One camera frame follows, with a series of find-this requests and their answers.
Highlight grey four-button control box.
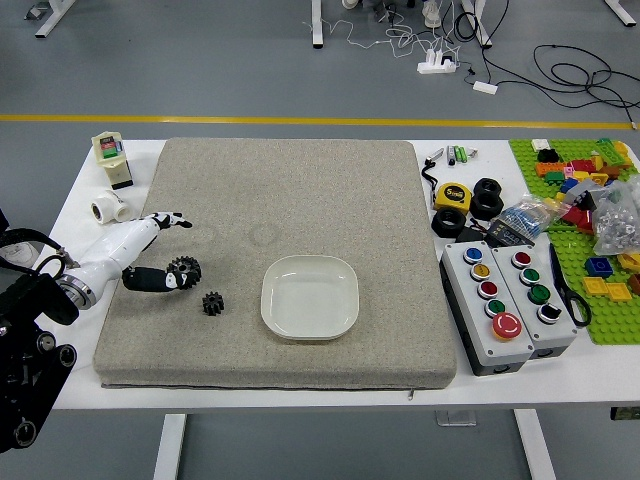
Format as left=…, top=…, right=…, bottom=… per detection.
left=492, top=244, right=578, bottom=360

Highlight big black gear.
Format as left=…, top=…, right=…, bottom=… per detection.
left=166, top=255, right=202, bottom=290

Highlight plastic bag of blue parts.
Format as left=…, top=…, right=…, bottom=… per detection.
left=494, top=194, right=566, bottom=237

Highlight black scissors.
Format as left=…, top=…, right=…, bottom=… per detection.
left=548, top=243, right=592, bottom=328

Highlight clear under-table bracket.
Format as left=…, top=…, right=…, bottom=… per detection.
left=434, top=409, right=477, bottom=427

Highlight grey-brown mat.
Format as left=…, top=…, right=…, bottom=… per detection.
left=93, top=137, right=458, bottom=390

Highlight white power strip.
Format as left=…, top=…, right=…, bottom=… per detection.
left=417, top=48, right=459, bottom=75

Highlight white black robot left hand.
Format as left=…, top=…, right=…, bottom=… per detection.
left=64, top=211, right=194, bottom=301

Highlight green brick baseplate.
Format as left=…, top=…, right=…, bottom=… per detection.
left=508, top=138, right=640, bottom=346

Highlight white pipe tee fitting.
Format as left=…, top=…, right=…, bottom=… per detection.
left=90, top=188, right=132, bottom=226

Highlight cream switch box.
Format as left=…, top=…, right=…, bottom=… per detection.
left=91, top=131, right=134, bottom=191

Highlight white background desk leg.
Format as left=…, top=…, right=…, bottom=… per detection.
left=462, top=0, right=494, bottom=49
left=310, top=0, right=330, bottom=50
left=604, top=0, right=639, bottom=26
left=34, top=0, right=77, bottom=39

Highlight white table leg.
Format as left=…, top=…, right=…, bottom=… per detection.
left=152, top=413, right=187, bottom=480
left=513, top=409, right=557, bottom=480

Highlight plastic bag of silver nuts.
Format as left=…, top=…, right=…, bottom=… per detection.
left=591, top=174, right=640, bottom=257

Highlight white square dish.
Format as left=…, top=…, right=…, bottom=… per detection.
left=261, top=254, right=361, bottom=342

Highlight white floor cable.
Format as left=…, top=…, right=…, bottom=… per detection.
left=302, top=3, right=464, bottom=62

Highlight red toy brick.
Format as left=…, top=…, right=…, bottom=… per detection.
left=563, top=206, right=594, bottom=231

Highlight silver stick with black lanyard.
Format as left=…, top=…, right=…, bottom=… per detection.
left=421, top=147, right=446, bottom=201

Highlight black floor cable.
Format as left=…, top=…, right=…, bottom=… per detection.
left=532, top=43, right=640, bottom=126

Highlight yellow tape measure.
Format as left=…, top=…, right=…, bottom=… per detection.
left=433, top=181, right=473, bottom=213

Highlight black display module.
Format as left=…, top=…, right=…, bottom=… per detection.
left=487, top=219, right=535, bottom=249

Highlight blue toy brick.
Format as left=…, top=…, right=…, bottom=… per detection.
left=585, top=256, right=614, bottom=278

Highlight grey five-button control box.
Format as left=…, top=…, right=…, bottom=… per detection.
left=439, top=241, right=535, bottom=377

